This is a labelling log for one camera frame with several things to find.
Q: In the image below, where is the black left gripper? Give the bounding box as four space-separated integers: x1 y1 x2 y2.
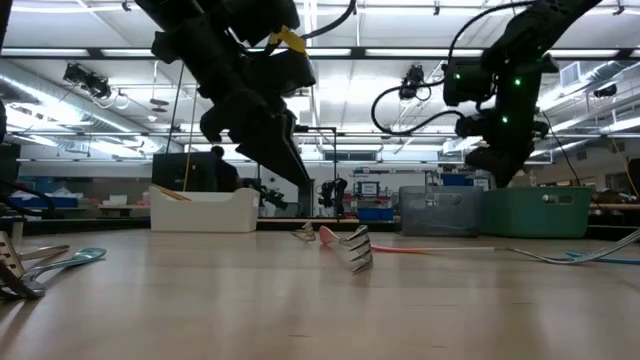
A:
199 89 315 219

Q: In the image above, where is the black overhead rig bar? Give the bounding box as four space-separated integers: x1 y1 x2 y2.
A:
0 46 640 60

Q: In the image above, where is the black overhead camera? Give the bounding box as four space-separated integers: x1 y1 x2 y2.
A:
398 63 432 103

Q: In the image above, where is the person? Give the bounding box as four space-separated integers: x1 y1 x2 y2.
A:
209 144 241 194

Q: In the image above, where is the silver metal fork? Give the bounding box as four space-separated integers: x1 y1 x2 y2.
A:
0 230 71 284

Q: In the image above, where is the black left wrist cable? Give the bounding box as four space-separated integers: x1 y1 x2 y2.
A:
298 0 359 41

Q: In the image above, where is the wooden background table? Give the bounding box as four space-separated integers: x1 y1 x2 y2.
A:
597 201 640 212

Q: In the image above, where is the white plastic bin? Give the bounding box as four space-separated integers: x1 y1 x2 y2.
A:
148 185 262 234

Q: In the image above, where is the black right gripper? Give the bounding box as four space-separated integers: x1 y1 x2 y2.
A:
454 112 550 189

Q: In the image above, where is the grey translucent plastic bin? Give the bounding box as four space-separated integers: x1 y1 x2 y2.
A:
398 184 484 238

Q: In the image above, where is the teal plastic bin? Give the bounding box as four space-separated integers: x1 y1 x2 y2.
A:
479 186 595 240

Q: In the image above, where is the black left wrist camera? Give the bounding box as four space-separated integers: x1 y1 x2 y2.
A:
268 48 317 99

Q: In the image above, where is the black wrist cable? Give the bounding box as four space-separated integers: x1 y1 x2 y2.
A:
370 82 469 137
298 0 359 41

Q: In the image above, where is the black monitor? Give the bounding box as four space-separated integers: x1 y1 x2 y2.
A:
151 151 217 193

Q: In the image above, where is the yellow tape tag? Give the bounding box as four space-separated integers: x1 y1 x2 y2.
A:
268 25 308 55

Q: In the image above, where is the thin black hanging cable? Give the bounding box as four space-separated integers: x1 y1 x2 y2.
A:
166 62 185 154

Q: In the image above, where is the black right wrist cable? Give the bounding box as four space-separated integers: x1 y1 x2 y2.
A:
370 82 469 137

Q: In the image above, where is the black ceiling fixture with cables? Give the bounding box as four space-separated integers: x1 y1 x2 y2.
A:
62 63 112 100

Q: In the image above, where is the long black hanging cable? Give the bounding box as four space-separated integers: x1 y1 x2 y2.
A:
542 112 583 187

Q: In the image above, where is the black background rig frame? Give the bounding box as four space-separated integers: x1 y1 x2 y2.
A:
256 125 338 221

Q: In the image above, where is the blue storage bin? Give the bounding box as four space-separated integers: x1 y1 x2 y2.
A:
8 194 80 210
356 206 401 222

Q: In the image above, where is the blue box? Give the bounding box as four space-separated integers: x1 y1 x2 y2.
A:
441 172 474 187

